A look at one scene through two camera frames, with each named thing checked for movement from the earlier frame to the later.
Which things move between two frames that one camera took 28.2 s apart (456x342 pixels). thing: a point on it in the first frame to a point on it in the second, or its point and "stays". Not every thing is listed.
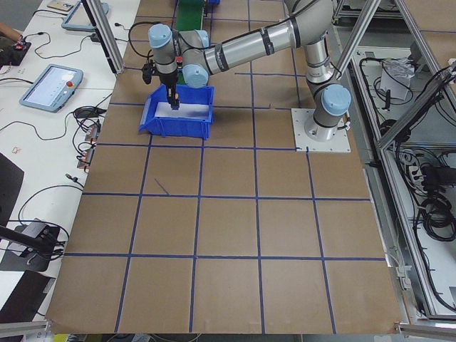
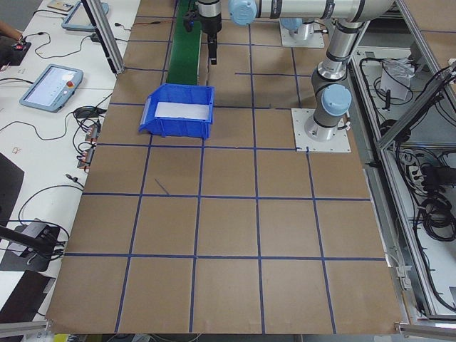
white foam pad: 184,110 stays
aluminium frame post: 105,35 stays
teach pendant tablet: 53,89 stays
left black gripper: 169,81 to 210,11
